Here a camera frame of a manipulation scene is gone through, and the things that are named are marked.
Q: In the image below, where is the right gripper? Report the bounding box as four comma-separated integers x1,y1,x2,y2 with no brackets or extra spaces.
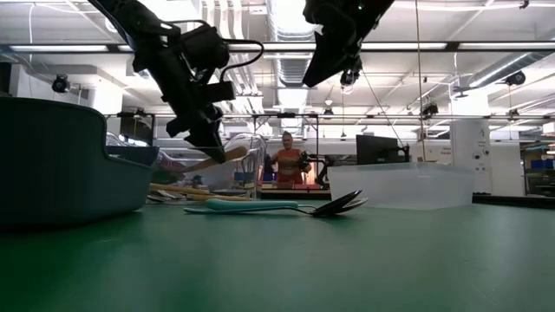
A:
302,0,378,88

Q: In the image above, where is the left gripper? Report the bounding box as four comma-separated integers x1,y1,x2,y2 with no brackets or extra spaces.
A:
160,55,238,165

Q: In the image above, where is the teal-handled steel spoon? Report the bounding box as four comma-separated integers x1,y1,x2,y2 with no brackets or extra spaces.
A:
204,197,370,214

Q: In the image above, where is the blue-handled dark spoon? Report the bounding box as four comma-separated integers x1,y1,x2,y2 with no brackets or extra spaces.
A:
184,189,364,218

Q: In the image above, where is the clear plastic bin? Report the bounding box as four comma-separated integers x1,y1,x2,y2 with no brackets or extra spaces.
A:
149,132,269,203

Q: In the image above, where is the person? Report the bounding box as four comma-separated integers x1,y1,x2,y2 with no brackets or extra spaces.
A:
269,131,314,185

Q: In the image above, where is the black monitor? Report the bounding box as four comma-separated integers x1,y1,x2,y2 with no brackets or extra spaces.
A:
356,133,411,166

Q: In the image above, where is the grey-blue plastic bin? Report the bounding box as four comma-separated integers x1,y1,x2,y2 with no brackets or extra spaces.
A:
0,95,160,227

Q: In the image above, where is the green table mat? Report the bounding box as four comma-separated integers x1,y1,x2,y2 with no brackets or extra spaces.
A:
0,197,555,312

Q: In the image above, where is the frosted translucent plastic bin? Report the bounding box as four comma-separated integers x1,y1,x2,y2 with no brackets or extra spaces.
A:
327,162,476,211

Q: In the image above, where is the white pillar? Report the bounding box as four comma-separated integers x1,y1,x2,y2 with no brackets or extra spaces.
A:
449,119,493,194

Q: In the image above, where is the shelf with blue bins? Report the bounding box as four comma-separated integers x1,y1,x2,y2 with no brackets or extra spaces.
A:
521,142,555,198

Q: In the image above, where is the silver ceiling duct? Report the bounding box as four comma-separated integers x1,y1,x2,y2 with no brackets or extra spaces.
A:
268,0,327,88
467,51,555,90

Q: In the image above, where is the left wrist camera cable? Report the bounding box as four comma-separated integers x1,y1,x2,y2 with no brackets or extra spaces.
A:
219,37,265,84

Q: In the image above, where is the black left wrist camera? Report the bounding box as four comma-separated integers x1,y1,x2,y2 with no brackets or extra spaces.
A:
180,23,232,73

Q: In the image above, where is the black overhead frame bar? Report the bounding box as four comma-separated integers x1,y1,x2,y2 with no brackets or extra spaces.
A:
0,42,555,55

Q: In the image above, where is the black background frame rail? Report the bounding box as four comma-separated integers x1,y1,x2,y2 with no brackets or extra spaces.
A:
99,112,555,121

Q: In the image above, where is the black aluminium table frame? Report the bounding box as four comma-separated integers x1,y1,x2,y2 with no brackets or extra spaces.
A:
259,189,555,210

